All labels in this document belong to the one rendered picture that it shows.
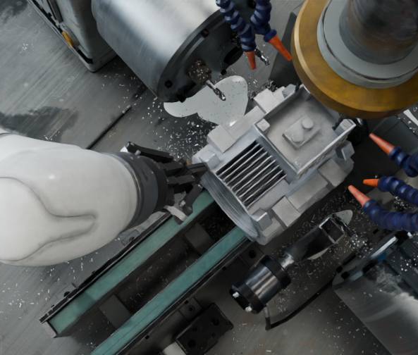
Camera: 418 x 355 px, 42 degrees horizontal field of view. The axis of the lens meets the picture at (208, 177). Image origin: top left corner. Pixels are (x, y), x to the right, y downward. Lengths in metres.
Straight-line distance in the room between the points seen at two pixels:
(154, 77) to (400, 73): 0.42
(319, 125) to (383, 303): 0.28
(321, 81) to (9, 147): 0.34
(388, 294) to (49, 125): 0.76
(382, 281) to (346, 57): 0.34
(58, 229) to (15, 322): 0.69
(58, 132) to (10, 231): 0.75
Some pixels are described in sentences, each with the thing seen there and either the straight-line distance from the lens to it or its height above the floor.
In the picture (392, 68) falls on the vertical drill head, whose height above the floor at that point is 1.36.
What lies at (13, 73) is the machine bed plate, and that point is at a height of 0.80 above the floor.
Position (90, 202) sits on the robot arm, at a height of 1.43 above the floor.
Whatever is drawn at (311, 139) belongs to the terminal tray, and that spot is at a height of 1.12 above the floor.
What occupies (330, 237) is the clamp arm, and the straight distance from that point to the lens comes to 0.67.
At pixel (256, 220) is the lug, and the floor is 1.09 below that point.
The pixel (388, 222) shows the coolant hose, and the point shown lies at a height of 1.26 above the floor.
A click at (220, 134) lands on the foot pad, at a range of 0.87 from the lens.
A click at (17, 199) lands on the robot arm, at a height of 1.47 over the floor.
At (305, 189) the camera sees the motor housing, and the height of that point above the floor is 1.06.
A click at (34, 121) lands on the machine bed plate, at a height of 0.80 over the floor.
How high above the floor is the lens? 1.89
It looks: 75 degrees down
